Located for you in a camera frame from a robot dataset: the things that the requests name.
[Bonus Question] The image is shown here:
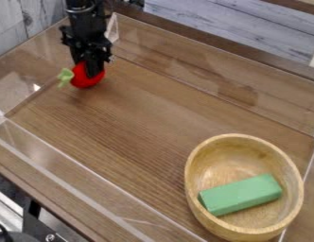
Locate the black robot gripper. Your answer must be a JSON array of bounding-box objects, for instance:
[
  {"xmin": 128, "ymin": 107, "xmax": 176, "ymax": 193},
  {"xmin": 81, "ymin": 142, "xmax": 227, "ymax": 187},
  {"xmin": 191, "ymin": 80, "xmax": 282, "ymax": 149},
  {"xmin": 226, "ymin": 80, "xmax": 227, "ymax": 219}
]
[{"xmin": 59, "ymin": 9, "xmax": 111, "ymax": 78}]

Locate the red plush strawberry green stem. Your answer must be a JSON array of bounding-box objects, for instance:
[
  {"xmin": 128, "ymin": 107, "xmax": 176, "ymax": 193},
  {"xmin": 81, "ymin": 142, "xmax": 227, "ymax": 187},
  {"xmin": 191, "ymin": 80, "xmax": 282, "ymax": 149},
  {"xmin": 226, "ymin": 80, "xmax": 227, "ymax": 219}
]
[{"xmin": 56, "ymin": 61, "xmax": 104, "ymax": 89}]

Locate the light wooden bowl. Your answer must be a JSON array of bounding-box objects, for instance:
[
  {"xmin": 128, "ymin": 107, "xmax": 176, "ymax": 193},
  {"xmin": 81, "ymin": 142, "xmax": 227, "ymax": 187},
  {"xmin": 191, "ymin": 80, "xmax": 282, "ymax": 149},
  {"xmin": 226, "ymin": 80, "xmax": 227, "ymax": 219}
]
[{"xmin": 183, "ymin": 133, "xmax": 302, "ymax": 242}]

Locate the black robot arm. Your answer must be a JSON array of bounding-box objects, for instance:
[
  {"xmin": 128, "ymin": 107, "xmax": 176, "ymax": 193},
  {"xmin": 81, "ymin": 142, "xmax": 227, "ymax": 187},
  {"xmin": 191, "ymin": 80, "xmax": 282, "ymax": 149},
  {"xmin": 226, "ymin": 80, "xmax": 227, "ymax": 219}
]
[{"xmin": 59, "ymin": 0, "xmax": 112, "ymax": 78}]

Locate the green rectangular block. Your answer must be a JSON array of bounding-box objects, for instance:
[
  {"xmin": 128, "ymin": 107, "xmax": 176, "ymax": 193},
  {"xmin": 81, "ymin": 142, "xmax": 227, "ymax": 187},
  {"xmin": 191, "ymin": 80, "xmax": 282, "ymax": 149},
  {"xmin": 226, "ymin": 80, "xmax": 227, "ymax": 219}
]
[{"xmin": 197, "ymin": 174, "xmax": 281, "ymax": 216}]

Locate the clear acrylic corner bracket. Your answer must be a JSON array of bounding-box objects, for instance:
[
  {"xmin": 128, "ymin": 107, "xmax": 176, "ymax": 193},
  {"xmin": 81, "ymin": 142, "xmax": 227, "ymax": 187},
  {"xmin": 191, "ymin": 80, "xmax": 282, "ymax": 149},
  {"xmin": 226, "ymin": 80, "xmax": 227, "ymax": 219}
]
[{"xmin": 104, "ymin": 13, "xmax": 119, "ymax": 43}]

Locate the clear acrylic table enclosure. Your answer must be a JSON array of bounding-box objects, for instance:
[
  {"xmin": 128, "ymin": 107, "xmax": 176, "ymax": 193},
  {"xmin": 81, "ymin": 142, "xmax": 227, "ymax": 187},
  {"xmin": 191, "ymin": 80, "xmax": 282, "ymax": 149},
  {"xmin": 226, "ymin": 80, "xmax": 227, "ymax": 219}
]
[{"xmin": 0, "ymin": 9, "xmax": 314, "ymax": 242}]

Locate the black metal table mount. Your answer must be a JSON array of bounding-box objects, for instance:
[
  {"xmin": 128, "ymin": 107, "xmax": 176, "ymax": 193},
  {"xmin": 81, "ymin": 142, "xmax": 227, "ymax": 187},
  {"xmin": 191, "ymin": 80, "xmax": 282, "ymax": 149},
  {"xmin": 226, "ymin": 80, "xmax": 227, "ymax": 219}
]
[{"xmin": 21, "ymin": 198, "xmax": 81, "ymax": 242}]

